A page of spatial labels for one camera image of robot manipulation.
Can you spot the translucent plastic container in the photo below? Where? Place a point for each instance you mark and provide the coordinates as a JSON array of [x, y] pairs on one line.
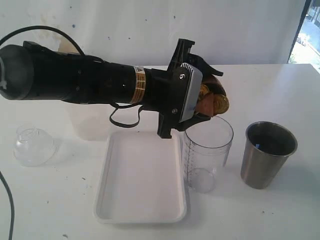
[[90, 121]]

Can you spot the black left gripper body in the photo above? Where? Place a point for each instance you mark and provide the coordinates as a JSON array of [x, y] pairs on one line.
[[168, 90]]

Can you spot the white plastic tray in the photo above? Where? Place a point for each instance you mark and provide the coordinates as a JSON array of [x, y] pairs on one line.
[[141, 180]]

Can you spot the clear plastic dome lid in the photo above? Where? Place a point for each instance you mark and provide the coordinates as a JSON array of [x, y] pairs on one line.
[[33, 147]]

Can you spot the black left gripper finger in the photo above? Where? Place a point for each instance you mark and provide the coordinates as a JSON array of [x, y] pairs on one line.
[[203, 66], [196, 119]]

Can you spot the dark window frame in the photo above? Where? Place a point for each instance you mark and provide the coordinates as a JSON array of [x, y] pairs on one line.
[[300, 23]]

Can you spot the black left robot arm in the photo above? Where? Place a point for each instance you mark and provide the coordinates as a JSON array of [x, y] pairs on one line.
[[33, 72]]

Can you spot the brown wooden cup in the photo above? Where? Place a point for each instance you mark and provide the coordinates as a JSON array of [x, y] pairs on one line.
[[214, 85]]

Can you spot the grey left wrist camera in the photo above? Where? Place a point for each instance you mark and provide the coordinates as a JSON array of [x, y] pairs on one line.
[[193, 89]]

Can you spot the clear plastic shaker cup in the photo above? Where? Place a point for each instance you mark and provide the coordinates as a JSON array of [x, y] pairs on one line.
[[206, 147]]

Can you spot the stainless steel cup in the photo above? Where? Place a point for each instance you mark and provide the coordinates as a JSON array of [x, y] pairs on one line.
[[268, 145]]

